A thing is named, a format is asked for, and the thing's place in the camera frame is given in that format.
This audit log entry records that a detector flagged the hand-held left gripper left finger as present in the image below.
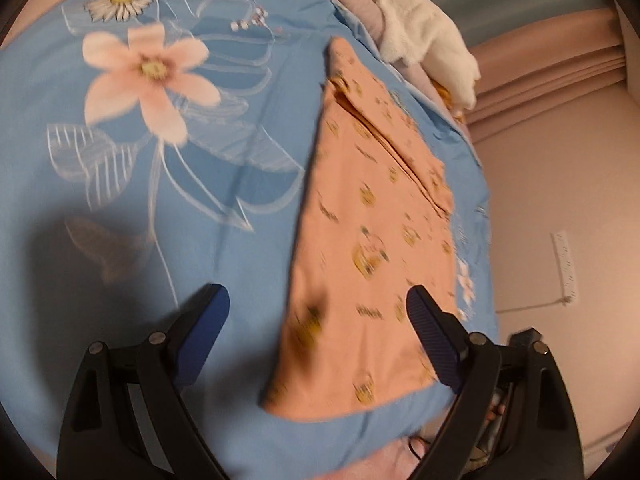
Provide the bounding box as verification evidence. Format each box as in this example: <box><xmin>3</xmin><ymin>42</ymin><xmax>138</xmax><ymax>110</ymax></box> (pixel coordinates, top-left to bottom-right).
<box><xmin>56</xmin><ymin>283</ymin><xmax>231</xmax><ymax>480</ymax></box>

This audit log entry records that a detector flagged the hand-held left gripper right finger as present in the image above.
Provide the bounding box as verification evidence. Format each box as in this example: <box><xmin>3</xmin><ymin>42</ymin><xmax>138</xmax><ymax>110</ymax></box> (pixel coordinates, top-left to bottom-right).
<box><xmin>406</xmin><ymin>284</ymin><xmax>585</xmax><ymax>480</ymax></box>

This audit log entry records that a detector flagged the orange printed small garment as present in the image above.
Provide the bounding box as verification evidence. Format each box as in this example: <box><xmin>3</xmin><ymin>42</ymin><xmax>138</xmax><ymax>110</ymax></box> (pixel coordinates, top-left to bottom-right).
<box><xmin>259</xmin><ymin>36</ymin><xmax>458</xmax><ymax>420</ymax></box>

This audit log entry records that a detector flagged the white power strip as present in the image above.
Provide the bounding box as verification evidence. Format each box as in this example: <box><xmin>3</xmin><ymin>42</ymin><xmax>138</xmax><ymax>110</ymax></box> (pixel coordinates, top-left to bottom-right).
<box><xmin>551</xmin><ymin>230</ymin><xmax>579</xmax><ymax>303</ymax></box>

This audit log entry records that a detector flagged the blue floral bed sheet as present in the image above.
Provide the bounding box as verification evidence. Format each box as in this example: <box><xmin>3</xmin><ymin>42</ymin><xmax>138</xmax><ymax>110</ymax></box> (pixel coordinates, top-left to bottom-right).
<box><xmin>0</xmin><ymin>0</ymin><xmax>499</xmax><ymax>476</ymax></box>

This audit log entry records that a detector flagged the white plush blanket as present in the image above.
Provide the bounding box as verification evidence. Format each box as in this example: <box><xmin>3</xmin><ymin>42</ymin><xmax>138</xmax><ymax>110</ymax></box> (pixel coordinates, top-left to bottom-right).
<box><xmin>327</xmin><ymin>0</ymin><xmax>482</xmax><ymax>110</ymax></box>

